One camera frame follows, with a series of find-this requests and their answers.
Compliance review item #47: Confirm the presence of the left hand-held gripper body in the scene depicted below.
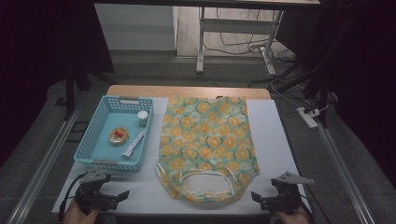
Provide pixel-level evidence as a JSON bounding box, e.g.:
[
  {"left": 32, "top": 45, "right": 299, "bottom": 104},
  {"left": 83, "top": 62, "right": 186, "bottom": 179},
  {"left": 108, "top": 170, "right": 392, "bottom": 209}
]
[{"left": 74, "top": 170, "right": 120, "bottom": 216}]

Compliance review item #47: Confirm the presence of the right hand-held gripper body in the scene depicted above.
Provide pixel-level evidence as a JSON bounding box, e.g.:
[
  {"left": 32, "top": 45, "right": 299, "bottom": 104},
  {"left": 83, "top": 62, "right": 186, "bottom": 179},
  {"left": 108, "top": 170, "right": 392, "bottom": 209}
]
[{"left": 265, "top": 171, "right": 315, "bottom": 216}]

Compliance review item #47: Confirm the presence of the light blue plastic basket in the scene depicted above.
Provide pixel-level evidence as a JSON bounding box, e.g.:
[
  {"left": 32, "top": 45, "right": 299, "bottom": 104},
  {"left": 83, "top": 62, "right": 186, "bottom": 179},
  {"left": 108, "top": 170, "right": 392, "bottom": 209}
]
[{"left": 73, "top": 95, "right": 154, "bottom": 173}]

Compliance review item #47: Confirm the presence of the white tube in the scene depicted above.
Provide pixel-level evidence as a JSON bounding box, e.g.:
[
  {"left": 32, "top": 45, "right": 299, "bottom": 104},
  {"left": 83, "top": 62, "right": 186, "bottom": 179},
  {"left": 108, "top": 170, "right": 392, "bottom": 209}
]
[{"left": 121, "top": 130, "right": 147, "bottom": 158}]

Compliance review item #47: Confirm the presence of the orange round snack packet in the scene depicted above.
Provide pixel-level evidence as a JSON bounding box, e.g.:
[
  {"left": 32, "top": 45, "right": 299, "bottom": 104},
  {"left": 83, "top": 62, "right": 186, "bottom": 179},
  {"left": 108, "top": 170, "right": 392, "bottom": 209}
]
[{"left": 108, "top": 126, "right": 130, "bottom": 147}]

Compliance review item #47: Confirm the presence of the orange flower print bag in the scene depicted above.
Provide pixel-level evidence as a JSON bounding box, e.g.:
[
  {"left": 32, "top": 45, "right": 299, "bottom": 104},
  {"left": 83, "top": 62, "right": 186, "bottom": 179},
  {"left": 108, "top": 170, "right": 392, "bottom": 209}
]
[{"left": 155, "top": 95, "right": 261, "bottom": 203}]

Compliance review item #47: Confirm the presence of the small white jar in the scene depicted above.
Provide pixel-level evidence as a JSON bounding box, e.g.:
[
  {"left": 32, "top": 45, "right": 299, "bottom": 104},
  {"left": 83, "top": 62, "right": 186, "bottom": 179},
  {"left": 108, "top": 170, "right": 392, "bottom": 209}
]
[{"left": 136, "top": 110, "right": 149, "bottom": 127}]

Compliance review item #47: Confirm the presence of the person's right hand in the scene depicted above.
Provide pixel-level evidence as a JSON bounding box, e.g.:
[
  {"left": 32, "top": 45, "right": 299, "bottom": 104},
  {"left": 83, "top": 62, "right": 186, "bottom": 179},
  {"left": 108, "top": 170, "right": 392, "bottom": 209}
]
[{"left": 274, "top": 206, "right": 312, "bottom": 224}]

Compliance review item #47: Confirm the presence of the person's left hand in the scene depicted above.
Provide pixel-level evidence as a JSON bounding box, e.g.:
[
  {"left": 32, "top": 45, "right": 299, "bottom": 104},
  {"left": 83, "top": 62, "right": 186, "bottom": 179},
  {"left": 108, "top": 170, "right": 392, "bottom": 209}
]
[{"left": 63, "top": 200, "right": 101, "bottom": 224}]

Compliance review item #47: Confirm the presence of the white table mat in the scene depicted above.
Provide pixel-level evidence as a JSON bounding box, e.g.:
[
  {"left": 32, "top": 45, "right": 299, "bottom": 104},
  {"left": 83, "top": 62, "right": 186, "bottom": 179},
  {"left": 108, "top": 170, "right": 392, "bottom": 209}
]
[{"left": 51, "top": 96, "right": 312, "bottom": 216}]

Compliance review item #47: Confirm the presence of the white power strip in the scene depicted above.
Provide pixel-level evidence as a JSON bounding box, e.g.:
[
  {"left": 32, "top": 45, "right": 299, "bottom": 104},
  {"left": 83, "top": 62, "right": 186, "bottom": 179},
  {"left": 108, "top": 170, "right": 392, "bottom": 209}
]
[{"left": 296, "top": 106, "right": 321, "bottom": 130}]

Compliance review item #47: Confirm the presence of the black metal stand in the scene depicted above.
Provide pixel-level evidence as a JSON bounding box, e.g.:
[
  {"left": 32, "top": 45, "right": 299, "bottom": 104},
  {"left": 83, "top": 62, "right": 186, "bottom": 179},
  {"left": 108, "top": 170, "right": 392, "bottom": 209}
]
[
  {"left": 274, "top": 12, "right": 359, "bottom": 129},
  {"left": 64, "top": 60, "right": 117, "bottom": 121}
]

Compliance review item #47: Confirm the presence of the white cabinet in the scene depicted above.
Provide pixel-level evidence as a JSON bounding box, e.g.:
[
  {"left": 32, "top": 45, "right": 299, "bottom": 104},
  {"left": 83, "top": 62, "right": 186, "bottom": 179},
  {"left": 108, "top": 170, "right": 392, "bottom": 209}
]
[{"left": 93, "top": 3, "right": 178, "bottom": 51}]

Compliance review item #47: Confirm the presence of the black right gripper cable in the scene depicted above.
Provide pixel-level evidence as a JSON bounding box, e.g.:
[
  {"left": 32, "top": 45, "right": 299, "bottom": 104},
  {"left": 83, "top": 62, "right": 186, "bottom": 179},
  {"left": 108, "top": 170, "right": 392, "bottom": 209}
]
[{"left": 299, "top": 193, "right": 316, "bottom": 224}]

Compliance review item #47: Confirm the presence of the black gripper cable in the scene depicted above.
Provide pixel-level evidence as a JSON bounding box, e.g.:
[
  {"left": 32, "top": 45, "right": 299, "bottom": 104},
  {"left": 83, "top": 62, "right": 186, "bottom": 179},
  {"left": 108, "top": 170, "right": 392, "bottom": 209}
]
[
  {"left": 58, "top": 173, "right": 88, "bottom": 222},
  {"left": 299, "top": 193, "right": 316, "bottom": 224}
]

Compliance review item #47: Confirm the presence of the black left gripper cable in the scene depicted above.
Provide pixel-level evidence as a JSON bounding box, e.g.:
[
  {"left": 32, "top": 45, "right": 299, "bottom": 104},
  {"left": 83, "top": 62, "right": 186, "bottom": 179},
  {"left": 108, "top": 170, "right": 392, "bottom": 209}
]
[{"left": 58, "top": 173, "right": 88, "bottom": 222}]

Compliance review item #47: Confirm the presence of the aluminium floor rail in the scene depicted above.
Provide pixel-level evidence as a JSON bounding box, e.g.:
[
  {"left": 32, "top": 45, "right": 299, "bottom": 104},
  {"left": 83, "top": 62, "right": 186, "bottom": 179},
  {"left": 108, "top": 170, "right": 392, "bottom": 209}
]
[
  {"left": 6, "top": 92, "right": 86, "bottom": 224},
  {"left": 316, "top": 122, "right": 377, "bottom": 224}
]

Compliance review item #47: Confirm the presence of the white floor cable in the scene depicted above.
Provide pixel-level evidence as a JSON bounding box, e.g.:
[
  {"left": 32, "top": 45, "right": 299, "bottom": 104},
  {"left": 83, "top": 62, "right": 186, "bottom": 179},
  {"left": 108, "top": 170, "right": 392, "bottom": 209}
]
[{"left": 264, "top": 60, "right": 330, "bottom": 114}]

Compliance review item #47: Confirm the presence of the white metal desk frame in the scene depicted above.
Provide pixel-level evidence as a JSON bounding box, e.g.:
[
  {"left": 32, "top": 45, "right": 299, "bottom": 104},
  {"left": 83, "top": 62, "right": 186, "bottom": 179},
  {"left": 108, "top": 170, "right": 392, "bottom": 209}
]
[{"left": 195, "top": 7, "right": 285, "bottom": 76}]

